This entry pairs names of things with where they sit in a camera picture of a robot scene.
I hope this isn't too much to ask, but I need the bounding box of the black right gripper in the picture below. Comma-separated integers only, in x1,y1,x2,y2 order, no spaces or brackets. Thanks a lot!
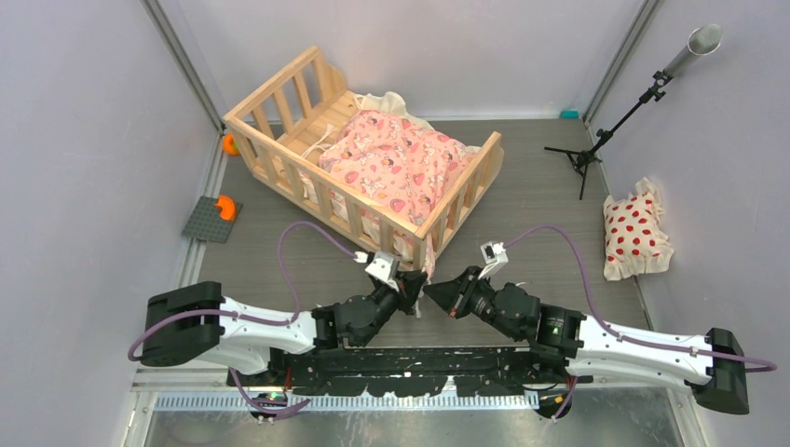
423,265,524,342

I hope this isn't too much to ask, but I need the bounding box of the pink unicorn print cushion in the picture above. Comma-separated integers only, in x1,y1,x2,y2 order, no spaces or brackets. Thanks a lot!
300,91,481,227

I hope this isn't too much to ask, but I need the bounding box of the wooden slatted pet bed frame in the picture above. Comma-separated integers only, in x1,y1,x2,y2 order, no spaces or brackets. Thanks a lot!
225,46,504,272

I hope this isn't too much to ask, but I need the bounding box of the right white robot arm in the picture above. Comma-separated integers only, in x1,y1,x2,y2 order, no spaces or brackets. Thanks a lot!
423,266,750,415

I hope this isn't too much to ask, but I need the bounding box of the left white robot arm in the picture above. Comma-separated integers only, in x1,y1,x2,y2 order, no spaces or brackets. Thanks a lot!
128,271,428,386

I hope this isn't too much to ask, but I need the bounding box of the white strawberry print pillow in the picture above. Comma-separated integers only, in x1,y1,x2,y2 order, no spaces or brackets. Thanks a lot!
603,178,674,281

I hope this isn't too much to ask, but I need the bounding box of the orange arch toy block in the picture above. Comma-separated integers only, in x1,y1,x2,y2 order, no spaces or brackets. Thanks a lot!
214,195,238,222

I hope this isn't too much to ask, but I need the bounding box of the grey building block plate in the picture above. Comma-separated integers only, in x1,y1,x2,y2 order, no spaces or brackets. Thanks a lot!
182,196,243,243

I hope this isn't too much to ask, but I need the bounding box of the orange and green toy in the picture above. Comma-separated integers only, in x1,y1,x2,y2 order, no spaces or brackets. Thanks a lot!
222,134,240,156

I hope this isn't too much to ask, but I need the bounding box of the microphone on black stand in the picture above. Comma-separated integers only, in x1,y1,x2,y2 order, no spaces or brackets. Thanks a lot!
544,23,724,200

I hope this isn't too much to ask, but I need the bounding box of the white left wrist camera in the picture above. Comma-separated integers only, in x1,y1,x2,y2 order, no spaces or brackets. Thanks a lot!
364,251,400,291

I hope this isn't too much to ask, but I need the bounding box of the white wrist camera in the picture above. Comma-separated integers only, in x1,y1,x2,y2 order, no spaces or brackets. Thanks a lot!
364,251,400,291
478,241,509,279

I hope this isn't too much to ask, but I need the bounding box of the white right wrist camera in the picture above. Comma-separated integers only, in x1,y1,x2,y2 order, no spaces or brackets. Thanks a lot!
478,241,509,279

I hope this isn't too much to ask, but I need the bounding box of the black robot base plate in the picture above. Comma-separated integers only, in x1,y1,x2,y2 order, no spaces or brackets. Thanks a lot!
238,347,570,398

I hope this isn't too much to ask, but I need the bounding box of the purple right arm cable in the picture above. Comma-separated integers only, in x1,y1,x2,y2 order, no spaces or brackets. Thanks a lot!
503,223,779,422

